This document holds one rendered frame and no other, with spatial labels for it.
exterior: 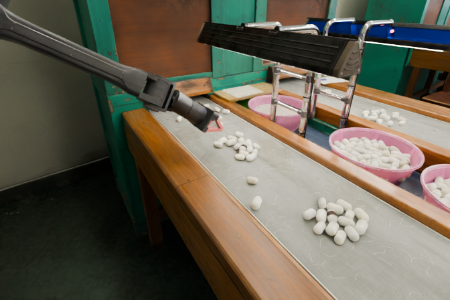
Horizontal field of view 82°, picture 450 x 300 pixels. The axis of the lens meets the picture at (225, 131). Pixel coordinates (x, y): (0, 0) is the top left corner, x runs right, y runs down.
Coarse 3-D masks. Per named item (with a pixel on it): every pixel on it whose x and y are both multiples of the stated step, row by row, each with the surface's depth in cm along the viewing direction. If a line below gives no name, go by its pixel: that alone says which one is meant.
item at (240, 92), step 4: (228, 88) 133; (232, 88) 132; (236, 88) 132; (240, 88) 132; (244, 88) 132; (248, 88) 132; (252, 88) 132; (256, 88) 133; (228, 92) 126; (232, 92) 126; (236, 92) 126; (240, 92) 126; (244, 92) 126; (248, 92) 126; (252, 92) 126; (256, 92) 126; (236, 96) 121; (240, 96) 121
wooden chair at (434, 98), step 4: (448, 76) 225; (448, 80) 226; (448, 84) 226; (444, 88) 229; (448, 88) 228; (436, 92) 227; (440, 92) 227; (444, 92) 227; (448, 92) 227; (428, 96) 218; (432, 96) 218; (436, 96) 218; (440, 96) 218; (444, 96) 219; (448, 96) 219; (424, 100) 214; (428, 100) 211; (432, 100) 209; (436, 100) 209; (440, 100) 209; (444, 100) 210; (448, 100) 210; (436, 104) 209; (440, 104) 205; (444, 104) 203; (448, 104) 201
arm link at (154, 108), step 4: (160, 76) 64; (168, 80) 65; (172, 84) 66; (176, 84) 67; (172, 88) 66; (168, 92) 67; (172, 92) 66; (168, 96) 66; (168, 100) 66; (144, 104) 64; (148, 104) 63; (152, 104) 64; (164, 104) 66; (168, 104) 66; (148, 108) 66; (152, 108) 64; (156, 108) 65; (160, 108) 65; (164, 108) 66
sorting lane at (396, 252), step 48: (192, 144) 88; (240, 192) 66; (288, 192) 66; (336, 192) 66; (288, 240) 53; (384, 240) 53; (432, 240) 53; (336, 288) 44; (384, 288) 44; (432, 288) 44
